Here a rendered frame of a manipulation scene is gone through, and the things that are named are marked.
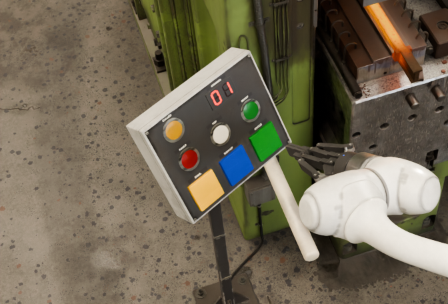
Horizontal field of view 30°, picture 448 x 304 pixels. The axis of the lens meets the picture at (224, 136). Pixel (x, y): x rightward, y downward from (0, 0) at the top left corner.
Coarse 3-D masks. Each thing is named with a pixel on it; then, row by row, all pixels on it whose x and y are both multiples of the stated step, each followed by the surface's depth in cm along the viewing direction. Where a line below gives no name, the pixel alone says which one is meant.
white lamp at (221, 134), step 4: (216, 128) 198; (220, 128) 199; (224, 128) 199; (216, 132) 198; (220, 132) 199; (224, 132) 199; (228, 132) 200; (216, 136) 198; (220, 136) 199; (224, 136) 200; (216, 140) 199; (220, 140) 199; (224, 140) 200
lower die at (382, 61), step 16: (320, 0) 239; (336, 0) 238; (352, 0) 237; (336, 16) 235; (352, 16) 233; (368, 16) 232; (400, 16) 231; (336, 32) 231; (352, 32) 231; (368, 32) 229; (400, 32) 227; (416, 32) 227; (352, 48) 227; (368, 48) 225; (384, 48) 225; (416, 48) 224; (352, 64) 226; (368, 64) 223; (384, 64) 225; (368, 80) 228
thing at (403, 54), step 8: (368, 8) 234; (376, 8) 231; (376, 16) 230; (384, 16) 229; (384, 24) 228; (384, 32) 227; (392, 32) 226; (392, 40) 224; (400, 40) 224; (400, 48) 221; (408, 48) 221; (400, 56) 222; (408, 56) 219; (400, 64) 223; (408, 64) 217; (416, 64) 217; (408, 72) 220; (416, 72) 216; (416, 80) 219
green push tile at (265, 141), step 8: (264, 128) 205; (272, 128) 207; (256, 136) 205; (264, 136) 206; (272, 136) 207; (256, 144) 205; (264, 144) 206; (272, 144) 208; (280, 144) 209; (256, 152) 206; (264, 152) 207; (272, 152) 208
